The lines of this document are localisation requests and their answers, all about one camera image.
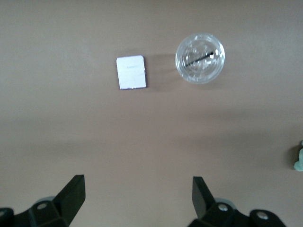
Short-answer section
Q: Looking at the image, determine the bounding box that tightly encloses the grey plush toy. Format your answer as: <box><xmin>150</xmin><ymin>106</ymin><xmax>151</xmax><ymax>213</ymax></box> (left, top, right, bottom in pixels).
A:
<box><xmin>293</xmin><ymin>140</ymin><xmax>303</xmax><ymax>172</ymax></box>

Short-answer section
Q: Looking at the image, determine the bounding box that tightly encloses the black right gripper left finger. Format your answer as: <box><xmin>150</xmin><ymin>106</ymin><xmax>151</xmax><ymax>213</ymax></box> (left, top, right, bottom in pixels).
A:
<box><xmin>0</xmin><ymin>174</ymin><xmax>86</xmax><ymax>227</ymax></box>

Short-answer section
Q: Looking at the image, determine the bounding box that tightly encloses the black drinking straw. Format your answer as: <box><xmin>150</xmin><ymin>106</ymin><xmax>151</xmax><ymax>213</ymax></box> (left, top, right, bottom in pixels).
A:
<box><xmin>185</xmin><ymin>50</ymin><xmax>220</xmax><ymax>68</ymax></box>

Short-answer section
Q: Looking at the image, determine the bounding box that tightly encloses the clear plastic cup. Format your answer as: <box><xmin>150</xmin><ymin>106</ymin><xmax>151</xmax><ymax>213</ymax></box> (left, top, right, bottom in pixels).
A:
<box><xmin>175</xmin><ymin>33</ymin><xmax>226</xmax><ymax>85</ymax></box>

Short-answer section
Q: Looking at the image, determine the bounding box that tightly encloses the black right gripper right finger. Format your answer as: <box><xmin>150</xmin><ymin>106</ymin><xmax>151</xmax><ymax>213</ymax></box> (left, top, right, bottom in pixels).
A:
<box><xmin>187</xmin><ymin>176</ymin><xmax>287</xmax><ymax>227</ymax></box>

